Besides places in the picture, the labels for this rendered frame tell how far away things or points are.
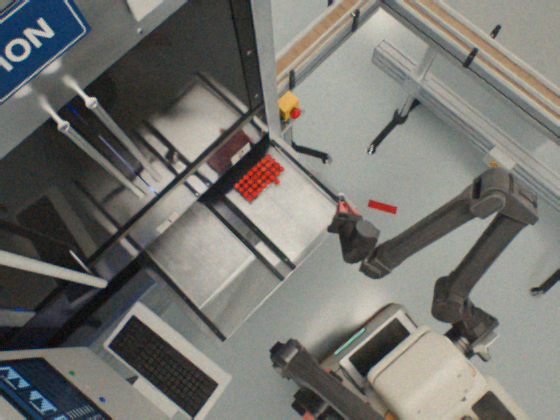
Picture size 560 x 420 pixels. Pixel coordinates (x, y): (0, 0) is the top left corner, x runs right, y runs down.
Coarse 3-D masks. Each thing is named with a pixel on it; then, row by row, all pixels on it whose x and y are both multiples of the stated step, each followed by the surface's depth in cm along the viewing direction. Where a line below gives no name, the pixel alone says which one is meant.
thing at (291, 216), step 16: (288, 160) 173; (288, 176) 174; (304, 176) 172; (272, 192) 173; (288, 192) 172; (304, 192) 172; (320, 192) 172; (240, 208) 168; (256, 208) 171; (272, 208) 171; (288, 208) 171; (304, 208) 171; (320, 208) 170; (256, 224) 167; (272, 224) 169; (288, 224) 169; (304, 224) 169; (320, 224) 169; (272, 240) 166; (288, 240) 168; (304, 240) 168; (288, 256) 164
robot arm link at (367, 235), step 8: (360, 224) 121; (368, 224) 122; (352, 232) 122; (360, 232) 119; (368, 232) 120; (376, 232) 120; (352, 240) 122; (360, 240) 120; (368, 240) 120; (376, 240) 119; (360, 248) 122; (368, 248) 122; (368, 256) 123; (360, 264) 127; (368, 264) 123; (368, 272) 124; (376, 272) 122
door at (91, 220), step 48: (48, 144) 87; (96, 144) 98; (0, 192) 87; (48, 192) 98; (96, 192) 112; (144, 192) 131; (0, 240) 97; (48, 240) 111; (96, 240) 129; (0, 288) 110; (48, 288) 128
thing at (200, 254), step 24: (192, 216) 171; (168, 240) 169; (192, 240) 169; (216, 240) 169; (168, 264) 167; (192, 264) 167; (216, 264) 166; (240, 264) 166; (192, 288) 165; (216, 288) 164
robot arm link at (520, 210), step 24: (480, 192) 99; (504, 192) 96; (528, 192) 101; (504, 216) 100; (528, 216) 97; (480, 240) 109; (504, 240) 105; (480, 264) 112; (456, 288) 119; (432, 312) 124; (456, 312) 121
